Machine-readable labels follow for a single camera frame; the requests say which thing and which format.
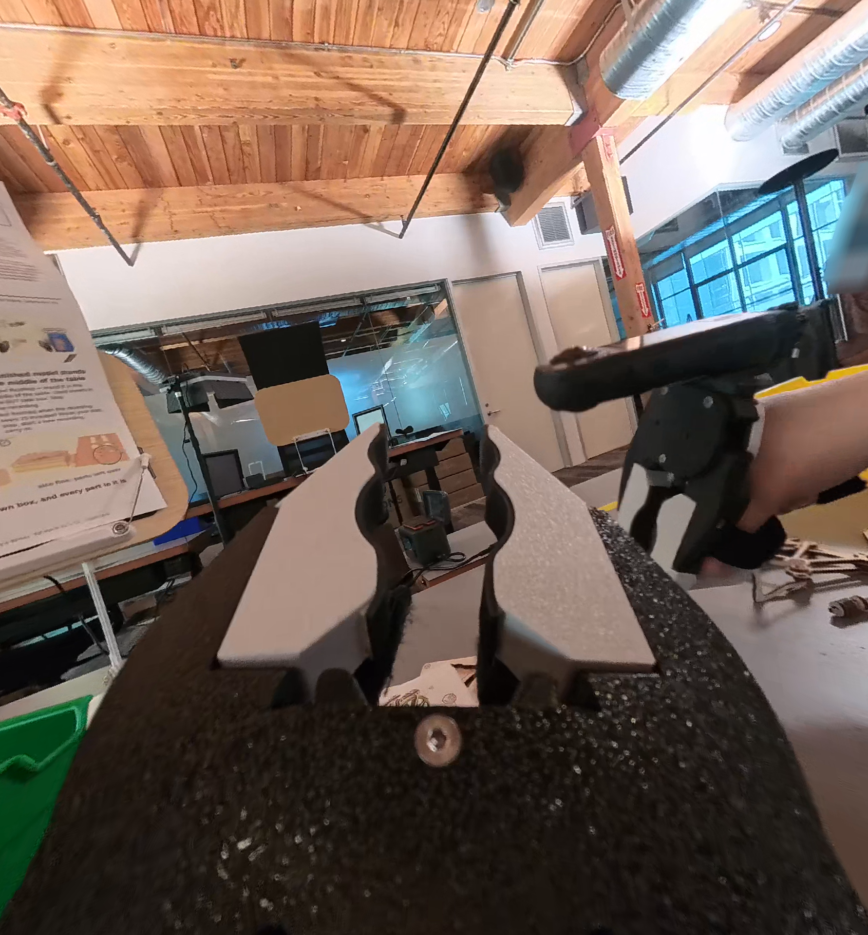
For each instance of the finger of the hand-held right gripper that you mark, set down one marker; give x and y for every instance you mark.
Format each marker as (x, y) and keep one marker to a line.
(673, 529)
(630, 497)

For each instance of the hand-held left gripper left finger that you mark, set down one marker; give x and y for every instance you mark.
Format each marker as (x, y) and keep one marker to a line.
(310, 570)

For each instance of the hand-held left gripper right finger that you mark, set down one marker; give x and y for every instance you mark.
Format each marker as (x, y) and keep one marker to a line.
(565, 577)

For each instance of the wooden model frame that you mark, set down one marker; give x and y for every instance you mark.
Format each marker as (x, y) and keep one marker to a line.
(828, 559)

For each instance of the small wooden axle part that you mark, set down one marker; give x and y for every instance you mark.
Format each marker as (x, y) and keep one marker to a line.
(852, 606)

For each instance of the person's right hand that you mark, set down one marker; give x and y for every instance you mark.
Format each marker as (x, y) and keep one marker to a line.
(821, 438)

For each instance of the yellow plastic bin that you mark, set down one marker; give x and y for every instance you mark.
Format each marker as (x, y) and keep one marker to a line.
(799, 387)

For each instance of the grey device with red clips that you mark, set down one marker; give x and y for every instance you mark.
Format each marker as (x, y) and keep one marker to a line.
(425, 537)

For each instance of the beige door with keypad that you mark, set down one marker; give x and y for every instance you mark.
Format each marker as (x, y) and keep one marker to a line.
(587, 350)

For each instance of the black tripod stand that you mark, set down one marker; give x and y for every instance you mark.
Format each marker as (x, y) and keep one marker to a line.
(193, 453)

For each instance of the large glass window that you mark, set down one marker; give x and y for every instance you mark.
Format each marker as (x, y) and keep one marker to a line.
(741, 263)

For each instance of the wooden desk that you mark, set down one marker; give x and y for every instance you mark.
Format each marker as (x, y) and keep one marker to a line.
(430, 442)

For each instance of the black hanging panel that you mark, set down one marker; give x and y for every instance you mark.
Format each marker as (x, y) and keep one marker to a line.
(284, 354)

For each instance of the glass office partition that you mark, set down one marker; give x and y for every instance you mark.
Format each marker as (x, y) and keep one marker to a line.
(397, 365)

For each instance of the black round lamp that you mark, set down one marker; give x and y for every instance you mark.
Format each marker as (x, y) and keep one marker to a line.
(799, 172)

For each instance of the black ceiling speaker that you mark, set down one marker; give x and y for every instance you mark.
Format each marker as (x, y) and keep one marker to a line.
(507, 179)

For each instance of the printed instruction poster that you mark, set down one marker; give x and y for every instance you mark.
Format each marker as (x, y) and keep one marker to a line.
(32, 409)

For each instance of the green plastic bin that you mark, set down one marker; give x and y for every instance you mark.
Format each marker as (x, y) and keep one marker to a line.
(10, 803)

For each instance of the metal ceiling rod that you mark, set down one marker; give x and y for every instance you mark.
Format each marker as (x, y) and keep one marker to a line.
(47, 161)
(463, 109)

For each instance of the wooden post with red signs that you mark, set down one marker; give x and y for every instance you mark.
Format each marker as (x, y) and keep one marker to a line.
(620, 234)

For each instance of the white wall vent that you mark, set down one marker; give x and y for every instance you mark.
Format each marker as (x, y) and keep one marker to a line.
(554, 226)

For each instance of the long silver air duct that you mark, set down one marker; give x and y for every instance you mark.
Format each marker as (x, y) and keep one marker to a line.
(806, 73)
(843, 109)

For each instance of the wide silver air duct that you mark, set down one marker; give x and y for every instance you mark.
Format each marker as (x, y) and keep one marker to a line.
(660, 44)

